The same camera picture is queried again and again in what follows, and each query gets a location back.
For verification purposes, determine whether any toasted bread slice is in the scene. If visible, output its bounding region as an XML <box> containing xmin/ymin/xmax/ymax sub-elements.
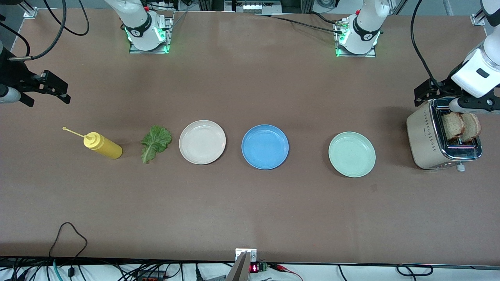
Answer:
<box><xmin>441</xmin><ymin>112</ymin><xmax>466</xmax><ymax>142</ymax></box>
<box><xmin>461</xmin><ymin>113</ymin><xmax>482</xmax><ymax>143</ymax></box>

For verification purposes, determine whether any yellow mustard squeeze bottle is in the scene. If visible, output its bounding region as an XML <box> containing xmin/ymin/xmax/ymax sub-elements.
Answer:
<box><xmin>62</xmin><ymin>126</ymin><xmax>123</xmax><ymax>160</ymax></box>

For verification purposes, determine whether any green lettuce leaf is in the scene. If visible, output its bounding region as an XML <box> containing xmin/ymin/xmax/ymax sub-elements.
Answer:
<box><xmin>141</xmin><ymin>125</ymin><xmax>172</xmax><ymax>164</ymax></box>

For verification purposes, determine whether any mint green plate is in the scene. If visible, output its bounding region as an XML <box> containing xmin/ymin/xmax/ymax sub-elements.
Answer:
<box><xmin>328</xmin><ymin>132</ymin><xmax>376</xmax><ymax>178</ymax></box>

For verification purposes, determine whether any beige plate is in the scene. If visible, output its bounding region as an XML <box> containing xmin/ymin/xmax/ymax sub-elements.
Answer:
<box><xmin>179</xmin><ymin>120</ymin><xmax>227</xmax><ymax>165</ymax></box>

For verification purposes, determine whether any blue plate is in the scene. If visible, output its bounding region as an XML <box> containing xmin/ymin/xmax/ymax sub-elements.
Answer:
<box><xmin>241</xmin><ymin>124</ymin><xmax>289</xmax><ymax>170</ymax></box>

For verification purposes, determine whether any beige chrome toaster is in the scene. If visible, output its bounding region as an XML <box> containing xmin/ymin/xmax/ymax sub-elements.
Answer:
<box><xmin>406</xmin><ymin>98</ymin><xmax>483</xmax><ymax>172</ymax></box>

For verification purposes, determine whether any silver electronics box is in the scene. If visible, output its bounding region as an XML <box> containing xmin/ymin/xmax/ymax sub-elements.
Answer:
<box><xmin>234</xmin><ymin>0</ymin><xmax>282</xmax><ymax>14</ymax></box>

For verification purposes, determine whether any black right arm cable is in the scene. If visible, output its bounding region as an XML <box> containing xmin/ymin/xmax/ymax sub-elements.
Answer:
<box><xmin>0</xmin><ymin>0</ymin><xmax>89</xmax><ymax>62</ymax></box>

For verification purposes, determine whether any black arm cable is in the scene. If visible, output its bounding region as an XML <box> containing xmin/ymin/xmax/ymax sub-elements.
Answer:
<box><xmin>410</xmin><ymin>0</ymin><xmax>444</xmax><ymax>89</ymax></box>
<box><xmin>0</xmin><ymin>0</ymin><xmax>89</xmax><ymax>62</ymax></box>

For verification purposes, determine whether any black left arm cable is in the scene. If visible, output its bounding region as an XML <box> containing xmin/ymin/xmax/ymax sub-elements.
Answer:
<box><xmin>410</xmin><ymin>0</ymin><xmax>444</xmax><ymax>89</ymax></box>

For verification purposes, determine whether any aluminium corner bracket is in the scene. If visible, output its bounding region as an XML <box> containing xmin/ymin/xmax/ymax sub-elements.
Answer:
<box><xmin>18</xmin><ymin>0</ymin><xmax>38</xmax><ymax>18</ymax></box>
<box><xmin>471</xmin><ymin>8</ymin><xmax>487</xmax><ymax>26</ymax></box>

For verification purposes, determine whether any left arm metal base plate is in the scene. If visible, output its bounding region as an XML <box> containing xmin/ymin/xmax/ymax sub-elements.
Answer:
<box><xmin>334</xmin><ymin>20</ymin><xmax>378</xmax><ymax>59</ymax></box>

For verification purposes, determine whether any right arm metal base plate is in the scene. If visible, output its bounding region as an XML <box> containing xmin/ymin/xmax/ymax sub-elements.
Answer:
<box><xmin>129</xmin><ymin>12</ymin><xmax>174</xmax><ymax>54</ymax></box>

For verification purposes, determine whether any long black base cable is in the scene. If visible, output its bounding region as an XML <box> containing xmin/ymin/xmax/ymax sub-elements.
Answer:
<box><xmin>254</xmin><ymin>14</ymin><xmax>346</xmax><ymax>36</ymax></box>

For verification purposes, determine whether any black coiled cable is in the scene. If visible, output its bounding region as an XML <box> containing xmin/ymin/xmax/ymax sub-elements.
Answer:
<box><xmin>396</xmin><ymin>264</ymin><xmax>434</xmax><ymax>277</ymax></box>

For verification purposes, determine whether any thin black looped cable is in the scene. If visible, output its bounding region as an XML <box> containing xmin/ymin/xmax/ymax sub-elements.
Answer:
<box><xmin>48</xmin><ymin>222</ymin><xmax>88</xmax><ymax>278</ymax></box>

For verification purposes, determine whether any red clip lead wire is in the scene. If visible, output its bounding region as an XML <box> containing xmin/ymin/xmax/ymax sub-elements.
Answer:
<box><xmin>270</xmin><ymin>263</ymin><xmax>304</xmax><ymax>281</ymax></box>

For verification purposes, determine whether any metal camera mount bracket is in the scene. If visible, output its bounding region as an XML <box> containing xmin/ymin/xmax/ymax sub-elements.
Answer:
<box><xmin>226</xmin><ymin>248</ymin><xmax>257</xmax><ymax>281</ymax></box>

